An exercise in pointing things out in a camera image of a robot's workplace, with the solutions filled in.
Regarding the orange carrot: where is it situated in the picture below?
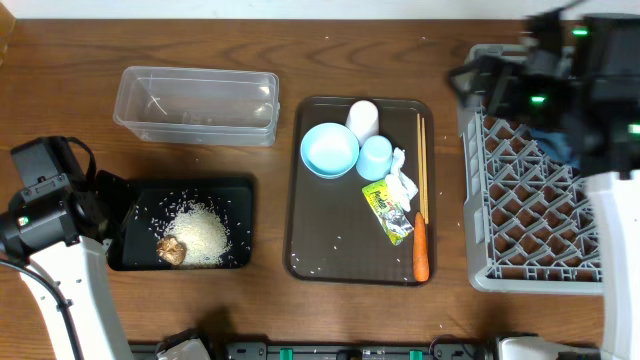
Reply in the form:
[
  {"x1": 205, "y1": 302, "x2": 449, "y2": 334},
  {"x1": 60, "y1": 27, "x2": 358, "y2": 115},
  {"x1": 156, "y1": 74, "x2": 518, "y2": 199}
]
[{"x1": 413, "y1": 212, "x2": 430, "y2": 282}]

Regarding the pile of white rice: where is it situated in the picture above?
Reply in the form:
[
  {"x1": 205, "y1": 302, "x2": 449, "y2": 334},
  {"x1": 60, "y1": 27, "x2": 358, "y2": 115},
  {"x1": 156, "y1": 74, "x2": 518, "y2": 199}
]
[{"x1": 147, "y1": 190, "x2": 241, "y2": 269}]

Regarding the pink plastic cup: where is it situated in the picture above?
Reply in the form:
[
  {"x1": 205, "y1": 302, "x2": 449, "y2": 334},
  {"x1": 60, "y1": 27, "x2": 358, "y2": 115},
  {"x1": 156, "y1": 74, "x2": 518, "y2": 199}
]
[{"x1": 345, "y1": 100, "x2": 379, "y2": 147}]

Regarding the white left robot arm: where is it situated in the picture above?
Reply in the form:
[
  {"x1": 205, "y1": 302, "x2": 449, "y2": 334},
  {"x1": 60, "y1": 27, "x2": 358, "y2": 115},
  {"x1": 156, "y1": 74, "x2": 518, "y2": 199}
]
[{"x1": 1, "y1": 136, "x2": 133, "y2": 359}]

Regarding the brown serving tray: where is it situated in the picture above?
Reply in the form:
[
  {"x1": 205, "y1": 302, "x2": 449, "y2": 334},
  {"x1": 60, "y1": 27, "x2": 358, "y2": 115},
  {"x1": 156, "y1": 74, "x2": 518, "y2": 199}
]
[{"x1": 284, "y1": 98, "x2": 435, "y2": 287}]

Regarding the crumpled white tissue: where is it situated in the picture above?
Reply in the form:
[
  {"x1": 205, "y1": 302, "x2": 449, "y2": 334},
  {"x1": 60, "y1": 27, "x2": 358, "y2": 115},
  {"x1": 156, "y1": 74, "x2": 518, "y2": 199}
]
[{"x1": 385, "y1": 147, "x2": 418, "y2": 212}]

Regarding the light blue plastic cup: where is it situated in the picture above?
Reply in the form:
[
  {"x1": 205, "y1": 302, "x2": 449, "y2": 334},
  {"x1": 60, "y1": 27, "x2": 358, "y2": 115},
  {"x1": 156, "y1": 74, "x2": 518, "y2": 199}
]
[{"x1": 356, "y1": 135, "x2": 393, "y2": 181}]

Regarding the light blue small bowl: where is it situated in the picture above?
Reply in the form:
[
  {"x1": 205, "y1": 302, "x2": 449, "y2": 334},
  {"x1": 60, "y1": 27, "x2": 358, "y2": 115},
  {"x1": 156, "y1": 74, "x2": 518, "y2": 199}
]
[{"x1": 300, "y1": 123, "x2": 360, "y2": 179}]

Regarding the dark blue large bowl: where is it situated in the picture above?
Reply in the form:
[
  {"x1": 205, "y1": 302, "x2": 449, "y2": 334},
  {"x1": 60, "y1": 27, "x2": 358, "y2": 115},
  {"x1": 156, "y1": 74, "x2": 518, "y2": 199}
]
[{"x1": 529, "y1": 128, "x2": 580, "y2": 169}]

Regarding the brown food scrap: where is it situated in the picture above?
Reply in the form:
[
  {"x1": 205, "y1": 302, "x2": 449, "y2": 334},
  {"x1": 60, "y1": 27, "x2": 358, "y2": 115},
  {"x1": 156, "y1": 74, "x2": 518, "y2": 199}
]
[{"x1": 156, "y1": 236, "x2": 186, "y2": 266}]

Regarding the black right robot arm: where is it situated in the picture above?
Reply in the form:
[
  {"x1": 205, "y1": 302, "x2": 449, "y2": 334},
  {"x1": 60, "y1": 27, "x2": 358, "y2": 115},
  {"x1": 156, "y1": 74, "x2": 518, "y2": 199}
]
[{"x1": 447, "y1": 8, "x2": 639, "y2": 359}]

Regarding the grey dishwasher rack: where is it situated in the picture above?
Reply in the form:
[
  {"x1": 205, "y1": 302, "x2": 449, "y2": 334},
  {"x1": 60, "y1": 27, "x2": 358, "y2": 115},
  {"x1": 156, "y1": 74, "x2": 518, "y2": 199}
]
[{"x1": 457, "y1": 43, "x2": 606, "y2": 296}]

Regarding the left wooden chopstick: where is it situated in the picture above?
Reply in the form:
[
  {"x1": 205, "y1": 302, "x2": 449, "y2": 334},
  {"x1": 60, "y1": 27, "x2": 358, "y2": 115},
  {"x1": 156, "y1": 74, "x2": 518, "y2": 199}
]
[{"x1": 416, "y1": 113, "x2": 427, "y2": 219}]

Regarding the right wooden chopstick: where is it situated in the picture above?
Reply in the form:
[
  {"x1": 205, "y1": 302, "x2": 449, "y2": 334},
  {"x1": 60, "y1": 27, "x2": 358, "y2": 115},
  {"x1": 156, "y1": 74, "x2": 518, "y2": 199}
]
[{"x1": 420, "y1": 117, "x2": 429, "y2": 225}]

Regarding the green foil snack wrapper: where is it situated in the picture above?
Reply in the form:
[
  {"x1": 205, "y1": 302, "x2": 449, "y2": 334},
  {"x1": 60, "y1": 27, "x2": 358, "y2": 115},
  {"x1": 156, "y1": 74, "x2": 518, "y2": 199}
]
[{"x1": 362, "y1": 180, "x2": 414, "y2": 246}]

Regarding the black plastic tray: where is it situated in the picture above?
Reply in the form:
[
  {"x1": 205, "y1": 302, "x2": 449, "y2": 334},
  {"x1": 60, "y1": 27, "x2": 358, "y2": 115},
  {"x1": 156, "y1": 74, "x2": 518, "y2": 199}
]
[{"x1": 98, "y1": 172, "x2": 254, "y2": 271}]

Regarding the wooden chopstick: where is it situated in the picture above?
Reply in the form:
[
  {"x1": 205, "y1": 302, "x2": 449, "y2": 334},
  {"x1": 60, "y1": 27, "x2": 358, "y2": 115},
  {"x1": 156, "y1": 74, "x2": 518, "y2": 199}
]
[
  {"x1": 420, "y1": 117, "x2": 429, "y2": 225},
  {"x1": 416, "y1": 113, "x2": 427, "y2": 219}
]

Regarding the clear plastic container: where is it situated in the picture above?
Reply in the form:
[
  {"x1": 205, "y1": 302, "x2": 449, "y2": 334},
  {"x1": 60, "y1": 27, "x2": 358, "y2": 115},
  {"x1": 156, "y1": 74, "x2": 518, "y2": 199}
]
[{"x1": 113, "y1": 66, "x2": 280, "y2": 146}]

